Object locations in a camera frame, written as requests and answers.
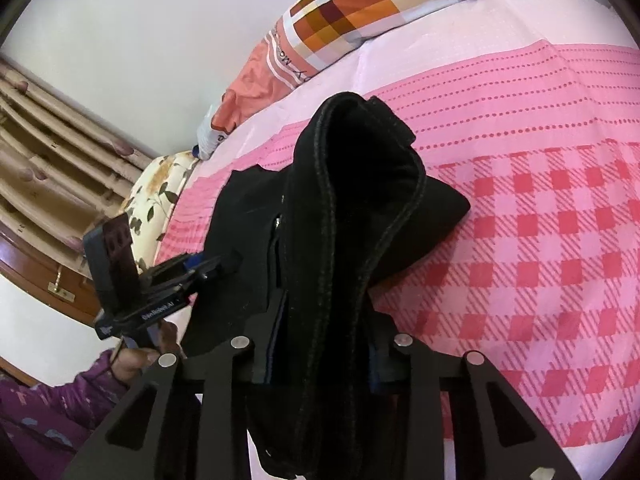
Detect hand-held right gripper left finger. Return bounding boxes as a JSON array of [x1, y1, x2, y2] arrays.
[[62, 292, 288, 480]]

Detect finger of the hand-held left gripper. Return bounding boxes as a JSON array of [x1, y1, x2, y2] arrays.
[[149, 254, 206, 282], [185, 256, 244, 288]]

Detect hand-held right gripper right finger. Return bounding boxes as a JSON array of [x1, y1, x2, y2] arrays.
[[367, 332, 583, 480]]

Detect black pants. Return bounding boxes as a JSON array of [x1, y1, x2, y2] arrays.
[[180, 91, 472, 478]]

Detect person's left forearm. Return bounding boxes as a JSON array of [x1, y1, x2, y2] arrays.
[[0, 350, 133, 466]]

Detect person's left hand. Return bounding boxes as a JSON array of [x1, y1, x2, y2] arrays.
[[112, 320, 183, 387]]

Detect brass door latch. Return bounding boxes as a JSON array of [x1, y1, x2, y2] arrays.
[[47, 267, 76, 302]]

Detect floral pillow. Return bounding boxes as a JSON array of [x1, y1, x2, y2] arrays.
[[120, 152, 201, 281]]

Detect wooden door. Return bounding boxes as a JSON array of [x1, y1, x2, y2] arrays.
[[0, 220, 103, 318]]

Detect beige patterned curtain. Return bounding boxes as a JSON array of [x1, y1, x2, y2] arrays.
[[0, 55, 156, 281]]

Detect pink checked bedsheet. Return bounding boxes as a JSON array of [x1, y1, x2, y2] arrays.
[[150, 0, 640, 480]]

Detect plaid pillow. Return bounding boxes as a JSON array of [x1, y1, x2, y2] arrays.
[[272, 0, 581, 78]]

